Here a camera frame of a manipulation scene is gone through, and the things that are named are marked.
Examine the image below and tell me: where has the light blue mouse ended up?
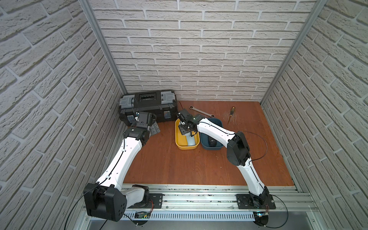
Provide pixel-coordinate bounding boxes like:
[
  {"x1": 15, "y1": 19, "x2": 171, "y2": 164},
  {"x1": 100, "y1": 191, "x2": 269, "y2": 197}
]
[{"x1": 185, "y1": 133, "x2": 196, "y2": 146}]

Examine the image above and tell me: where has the black mouse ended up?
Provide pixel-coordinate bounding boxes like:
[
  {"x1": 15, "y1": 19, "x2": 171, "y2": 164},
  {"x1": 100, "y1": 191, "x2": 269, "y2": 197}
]
[{"x1": 208, "y1": 137, "x2": 217, "y2": 147}]

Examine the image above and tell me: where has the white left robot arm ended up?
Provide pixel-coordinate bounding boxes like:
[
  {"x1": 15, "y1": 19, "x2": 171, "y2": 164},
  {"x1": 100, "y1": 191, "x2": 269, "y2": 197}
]
[{"x1": 83, "y1": 112, "x2": 156, "y2": 222}]

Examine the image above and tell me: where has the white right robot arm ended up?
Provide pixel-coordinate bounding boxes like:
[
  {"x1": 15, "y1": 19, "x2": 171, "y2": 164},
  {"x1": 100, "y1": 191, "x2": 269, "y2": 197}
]
[{"x1": 178, "y1": 109, "x2": 270, "y2": 209}]

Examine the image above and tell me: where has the yellow storage box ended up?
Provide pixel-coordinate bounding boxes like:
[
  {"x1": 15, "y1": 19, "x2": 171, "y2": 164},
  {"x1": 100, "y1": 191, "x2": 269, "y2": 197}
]
[{"x1": 175, "y1": 119, "x2": 200, "y2": 150}]

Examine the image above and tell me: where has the teal storage box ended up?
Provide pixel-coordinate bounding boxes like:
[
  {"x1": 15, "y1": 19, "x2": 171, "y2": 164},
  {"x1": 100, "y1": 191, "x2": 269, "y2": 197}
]
[{"x1": 199, "y1": 118, "x2": 223, "y2": 150}]

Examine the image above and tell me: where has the silver combination wrench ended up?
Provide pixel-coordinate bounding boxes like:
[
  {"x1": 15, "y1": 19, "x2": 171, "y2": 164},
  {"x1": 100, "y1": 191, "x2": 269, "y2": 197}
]
[{"x1": 189, "y1": 105, "x2": 215, "y2": 118}]

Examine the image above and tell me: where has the black plastic toolbox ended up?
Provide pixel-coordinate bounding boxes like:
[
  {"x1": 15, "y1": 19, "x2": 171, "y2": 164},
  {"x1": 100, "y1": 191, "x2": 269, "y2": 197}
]
[{"x1": 118, "y1": 90, "x2": 178, "y2": 126}]

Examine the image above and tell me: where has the yellow black screwdriver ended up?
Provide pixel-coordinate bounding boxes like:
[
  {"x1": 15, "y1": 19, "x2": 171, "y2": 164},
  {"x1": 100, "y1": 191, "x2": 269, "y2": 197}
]
[{"x1": 228, "y1": 106, "x2": 235, "y2": 124}]

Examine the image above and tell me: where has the left green circuit board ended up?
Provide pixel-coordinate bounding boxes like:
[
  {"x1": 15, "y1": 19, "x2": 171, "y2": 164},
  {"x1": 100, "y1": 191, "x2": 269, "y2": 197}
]
[{"x1": 134, "y1": 212, "x2": 151, "y2": 219}]

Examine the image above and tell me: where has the right round controller board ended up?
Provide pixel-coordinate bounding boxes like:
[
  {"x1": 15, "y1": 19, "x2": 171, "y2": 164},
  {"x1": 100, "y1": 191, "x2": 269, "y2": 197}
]
[{"x1": 253, "y1": 212, "x2": 269, "y2": 227}]

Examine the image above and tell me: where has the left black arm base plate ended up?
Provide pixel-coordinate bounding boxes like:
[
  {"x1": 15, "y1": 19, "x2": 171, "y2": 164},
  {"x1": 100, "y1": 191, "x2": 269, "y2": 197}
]
[{"x1": 129, "y1": 193, "x2": 163, "y2": 209}]

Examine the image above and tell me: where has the right black cable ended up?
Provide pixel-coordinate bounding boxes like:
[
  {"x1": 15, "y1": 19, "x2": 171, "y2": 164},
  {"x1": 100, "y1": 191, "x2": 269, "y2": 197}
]
[{"x1": 178, "y1": 100, "x2": 289, "y2": 230}]

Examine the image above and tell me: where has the black cable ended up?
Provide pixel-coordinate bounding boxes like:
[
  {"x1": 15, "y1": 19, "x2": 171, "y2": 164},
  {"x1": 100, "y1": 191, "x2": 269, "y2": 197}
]
[
  {"x1": 178, "y1": 100, "x2": 289, "y2": 230},
  {"x1": 64, "y1": 97, "x2": 150, "y2": 230}
]

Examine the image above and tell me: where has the aluminium mounting rail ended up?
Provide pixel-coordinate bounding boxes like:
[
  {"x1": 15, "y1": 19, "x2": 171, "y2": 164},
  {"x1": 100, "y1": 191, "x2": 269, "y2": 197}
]
[{"x1": 70, "y1": 185, "x2": 327, "y2": 230}]

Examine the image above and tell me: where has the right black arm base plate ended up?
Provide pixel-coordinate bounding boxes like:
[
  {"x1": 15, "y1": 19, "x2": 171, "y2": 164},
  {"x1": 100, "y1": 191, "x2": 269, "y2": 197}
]
[{"x1": 235, "y1": 194, "x2": 276, "y2": 209}]

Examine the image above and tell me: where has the left black cable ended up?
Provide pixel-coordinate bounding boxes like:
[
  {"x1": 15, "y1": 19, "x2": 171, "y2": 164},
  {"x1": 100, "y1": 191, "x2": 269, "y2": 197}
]
[{"x1": 64, "y1": 97, "x2": 150, "y2": 230}]

